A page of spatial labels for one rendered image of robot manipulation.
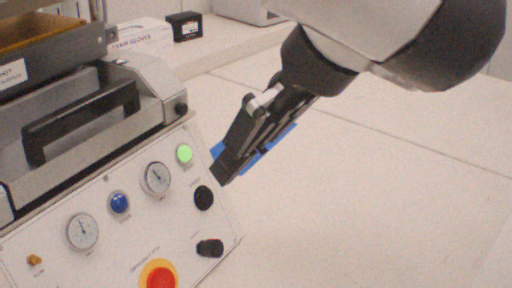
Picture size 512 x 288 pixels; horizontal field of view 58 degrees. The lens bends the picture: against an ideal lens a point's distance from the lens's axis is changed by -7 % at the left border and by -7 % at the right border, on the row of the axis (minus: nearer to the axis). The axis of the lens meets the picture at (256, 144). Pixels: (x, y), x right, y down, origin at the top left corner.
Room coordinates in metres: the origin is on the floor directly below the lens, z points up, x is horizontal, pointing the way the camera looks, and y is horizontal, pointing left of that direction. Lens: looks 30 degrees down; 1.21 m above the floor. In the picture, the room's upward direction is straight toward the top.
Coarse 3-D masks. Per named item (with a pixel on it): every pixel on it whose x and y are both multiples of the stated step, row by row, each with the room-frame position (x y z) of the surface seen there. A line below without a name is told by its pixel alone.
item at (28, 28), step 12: (36, 12) 0.64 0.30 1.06; (0, 24) 0.59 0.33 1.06; (12, 24) 0.59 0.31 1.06; (24, 24) 0.58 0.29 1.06; (36, 24) 0.58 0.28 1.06; (48, 24) 0.58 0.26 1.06; (60, 24) 0.57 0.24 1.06; (72, 24) 0.57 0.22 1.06; (84, 24) 0.59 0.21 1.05; (0, 36) 0.53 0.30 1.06; (12, 36) 0.53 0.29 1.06; (24, 36) 0.53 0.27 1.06; (36, 36) 0.53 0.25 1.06; (48, 36) 0.54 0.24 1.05; (0, 48) 0.49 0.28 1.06; (12, 48) 0.50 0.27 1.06
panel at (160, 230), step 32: (128, 160) 0.48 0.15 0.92; (160, 160) 0.51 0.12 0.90; (192, 160) 0.55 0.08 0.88; (96, 192) 0.43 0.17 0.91; (128, 192) 0.45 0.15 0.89; (192, 192) 0.52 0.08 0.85; (32, 224) 0.36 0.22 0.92; (128, 224) 0.43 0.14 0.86; (160, 224) 0.46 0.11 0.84; (192, 224) 0.49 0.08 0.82; (224, 224) 0.53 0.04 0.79; (0, 256) 0.32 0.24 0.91; (32, 256) 0.33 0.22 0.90; (64, 256) 0.36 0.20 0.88; (96, 256) 0.38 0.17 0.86; (128, 256) 0.41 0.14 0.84; (160, 256) 0.43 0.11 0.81; (192, 256) 0.47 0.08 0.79; (224, 256) 0.50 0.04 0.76
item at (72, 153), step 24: (96, 72) 0.55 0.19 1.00; (24, 96) 0.47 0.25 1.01; (48, 96) 0.48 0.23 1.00; (72, 96) 0.51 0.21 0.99; (144, 96) 0.55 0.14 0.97; (0, 120) 0.43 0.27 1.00; (24, 120) 0.45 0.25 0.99; (96, 120) 0.48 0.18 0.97; (120, 120) 0.48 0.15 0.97; (144, 120) 0.51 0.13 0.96; (0, 144) 0.42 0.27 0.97; (72, 144) 0.43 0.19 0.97; (96, 144) 0.45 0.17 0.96; (120, 144) 0.48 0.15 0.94; (0, 168) 0.38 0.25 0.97; (24, 168) 0.38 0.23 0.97; (48, 168) 0.39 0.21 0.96; (72, 168) 0.42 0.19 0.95; (24, 192) 0.37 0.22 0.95
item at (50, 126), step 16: (128, 80) 0.50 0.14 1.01; (96, 96) 0.46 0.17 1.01; (112, 96) 0.48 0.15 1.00; (128, 96) 0.50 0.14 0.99; (64, 112) 0.42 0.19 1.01; (80, 112) 0.44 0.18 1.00; (96, 112) 0.45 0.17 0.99; (32, 128) 0.39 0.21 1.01; (48, 128) 0.40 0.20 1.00; (64, 128) 0.42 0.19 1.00; (32, 144) 0.38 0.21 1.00; (48, 144) 0.40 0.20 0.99; (32, 160) 0.39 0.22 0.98
